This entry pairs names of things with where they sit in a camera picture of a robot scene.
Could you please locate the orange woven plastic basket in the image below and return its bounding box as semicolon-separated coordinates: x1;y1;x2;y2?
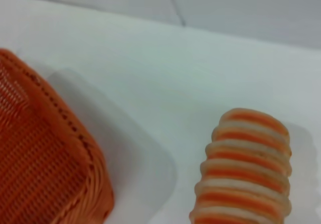
0;48;115;224

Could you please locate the orange cream striped bread roll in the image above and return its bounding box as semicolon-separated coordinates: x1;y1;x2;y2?
188;107;293;224

